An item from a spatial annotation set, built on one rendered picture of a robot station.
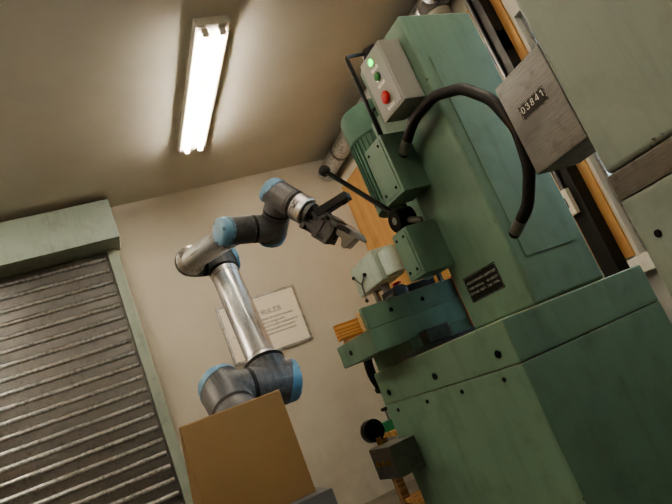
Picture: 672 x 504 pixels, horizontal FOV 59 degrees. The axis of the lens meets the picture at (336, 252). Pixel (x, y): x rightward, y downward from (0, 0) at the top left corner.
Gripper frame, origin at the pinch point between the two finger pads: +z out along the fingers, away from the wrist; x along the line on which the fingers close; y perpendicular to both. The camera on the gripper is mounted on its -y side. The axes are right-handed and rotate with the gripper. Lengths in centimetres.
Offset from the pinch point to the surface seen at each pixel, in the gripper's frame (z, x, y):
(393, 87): 3, 36, -37
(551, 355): 61, 38, -4
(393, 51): -2, 35, -45
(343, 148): -150, -257, -19
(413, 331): 30.2, 16.9, 11.6
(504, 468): 64, 32, 22
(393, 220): 13.2, 21.8, -10.4
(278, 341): -112, -234, 132
